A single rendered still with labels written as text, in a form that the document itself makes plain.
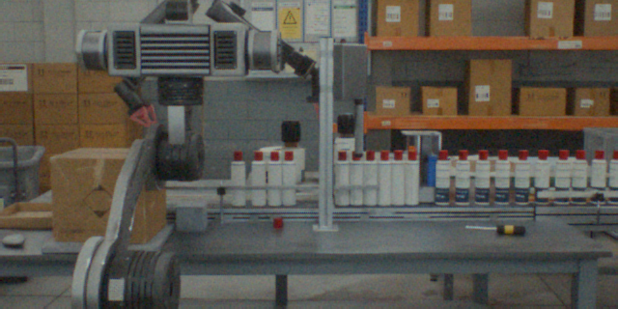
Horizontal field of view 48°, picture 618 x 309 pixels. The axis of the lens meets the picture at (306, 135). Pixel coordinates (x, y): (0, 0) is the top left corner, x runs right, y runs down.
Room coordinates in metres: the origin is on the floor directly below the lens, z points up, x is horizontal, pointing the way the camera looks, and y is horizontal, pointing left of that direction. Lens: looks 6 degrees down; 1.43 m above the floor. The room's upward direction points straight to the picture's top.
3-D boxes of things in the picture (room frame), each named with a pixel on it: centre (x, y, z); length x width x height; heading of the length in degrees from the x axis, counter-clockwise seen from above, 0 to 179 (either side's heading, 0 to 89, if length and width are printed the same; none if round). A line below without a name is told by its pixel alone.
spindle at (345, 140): (3.17, -0.18, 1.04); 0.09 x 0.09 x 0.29
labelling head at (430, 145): (2.67, -0.44, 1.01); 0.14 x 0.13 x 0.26; 91
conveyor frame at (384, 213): (2.56, -0.02, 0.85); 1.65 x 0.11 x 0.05; 91
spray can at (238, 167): (2.56, 0.25, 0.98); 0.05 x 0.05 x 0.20
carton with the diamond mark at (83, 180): (2.26, 0.64, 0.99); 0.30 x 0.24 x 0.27; 86
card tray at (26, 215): (2.54, 0.98, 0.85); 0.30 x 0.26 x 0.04; 91
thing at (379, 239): (2.75, 0.11, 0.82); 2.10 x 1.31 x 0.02; 91
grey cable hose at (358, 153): (2.47, -0.19, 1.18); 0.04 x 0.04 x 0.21
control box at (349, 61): (2.48, -0.13, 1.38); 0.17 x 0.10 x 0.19; 146
